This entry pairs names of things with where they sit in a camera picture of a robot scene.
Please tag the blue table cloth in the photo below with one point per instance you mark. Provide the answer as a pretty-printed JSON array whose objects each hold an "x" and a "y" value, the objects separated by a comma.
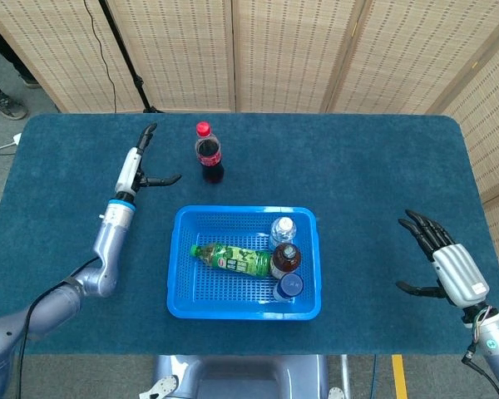
[{"x": 357, "y": 187}]

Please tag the green tea bottle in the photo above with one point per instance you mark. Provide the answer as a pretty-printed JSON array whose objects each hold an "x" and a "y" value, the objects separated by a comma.
[{"x": 237, "y": 259}]

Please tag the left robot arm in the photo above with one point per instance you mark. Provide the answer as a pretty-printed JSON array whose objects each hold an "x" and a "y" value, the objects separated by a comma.
[{"x": 112, "y": 241}]

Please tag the person in black trousers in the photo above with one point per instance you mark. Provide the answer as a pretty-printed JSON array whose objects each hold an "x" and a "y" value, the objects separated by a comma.
[{"x": 4, "y": 106}]

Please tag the cola bottle red cap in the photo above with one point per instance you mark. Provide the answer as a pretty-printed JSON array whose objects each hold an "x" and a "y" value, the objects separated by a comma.
[{"x": 208, "y": 158}]

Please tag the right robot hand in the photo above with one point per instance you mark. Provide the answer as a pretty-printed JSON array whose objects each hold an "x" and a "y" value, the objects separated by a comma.
[{"x": 461, "y": 274}]

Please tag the white power plug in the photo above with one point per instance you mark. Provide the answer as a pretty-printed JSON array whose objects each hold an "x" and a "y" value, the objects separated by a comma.
[{"x": 16, "y": 138}]

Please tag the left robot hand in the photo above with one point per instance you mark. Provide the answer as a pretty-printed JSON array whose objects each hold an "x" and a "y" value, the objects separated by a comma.
[{"x": 129, "y": 170}]

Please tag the black tripod stand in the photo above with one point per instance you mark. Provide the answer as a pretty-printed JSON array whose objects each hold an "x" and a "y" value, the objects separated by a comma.
[{"x": 124, "y": 58}]

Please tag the blue plastic mesh basket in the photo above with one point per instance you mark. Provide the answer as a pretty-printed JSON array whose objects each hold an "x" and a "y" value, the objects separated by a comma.
[{"x": 233, "y": 311}]

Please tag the blue cap white bottle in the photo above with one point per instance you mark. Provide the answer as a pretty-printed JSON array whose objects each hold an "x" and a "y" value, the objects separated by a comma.
[{"x": 290, "y": 287}]

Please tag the clear water bottle white cap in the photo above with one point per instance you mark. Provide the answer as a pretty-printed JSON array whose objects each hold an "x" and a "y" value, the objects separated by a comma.
[{"x": 282, "y": 232}]

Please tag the metal table leg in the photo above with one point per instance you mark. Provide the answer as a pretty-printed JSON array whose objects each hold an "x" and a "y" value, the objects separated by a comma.
[{"x": 345, "y": 374}]

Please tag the blue-grey robot torso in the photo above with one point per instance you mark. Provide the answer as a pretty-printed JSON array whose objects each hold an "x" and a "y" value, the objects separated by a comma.
[{"x": 241, "y": 374}]

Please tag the brown tea bottle black cap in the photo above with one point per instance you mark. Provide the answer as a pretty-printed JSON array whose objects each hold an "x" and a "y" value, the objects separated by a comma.
[{"x": 287, "y": 259}]

